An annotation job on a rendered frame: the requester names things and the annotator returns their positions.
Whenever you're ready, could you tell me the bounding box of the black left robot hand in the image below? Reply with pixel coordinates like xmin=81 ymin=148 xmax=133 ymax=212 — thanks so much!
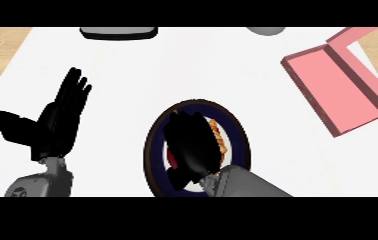
xmin=0 ymin=67 xmax=93 ymax=163

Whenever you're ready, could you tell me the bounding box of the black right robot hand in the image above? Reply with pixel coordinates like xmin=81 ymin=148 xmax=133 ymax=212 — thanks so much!
xmin=162 ymin=109 xmax=223 ymax=190

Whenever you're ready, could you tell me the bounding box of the dark blue round plate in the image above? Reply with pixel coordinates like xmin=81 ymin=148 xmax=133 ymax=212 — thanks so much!
xmin=143 ymin=98 xmax=252 ymax=198

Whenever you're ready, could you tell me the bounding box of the pink cardboard box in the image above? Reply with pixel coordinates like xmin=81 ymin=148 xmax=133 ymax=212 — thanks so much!
xmin=279 ymin=27 xmax=378 ymax=138

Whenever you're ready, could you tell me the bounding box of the grey flat appliance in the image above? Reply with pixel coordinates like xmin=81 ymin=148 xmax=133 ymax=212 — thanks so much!
xmin=80 ymin=27 xmax=159 ymax=41

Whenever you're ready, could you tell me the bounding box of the grey round object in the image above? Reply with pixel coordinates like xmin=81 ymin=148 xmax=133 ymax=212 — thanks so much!
xmin=245 ymin=27 xmax=286 ymax=37

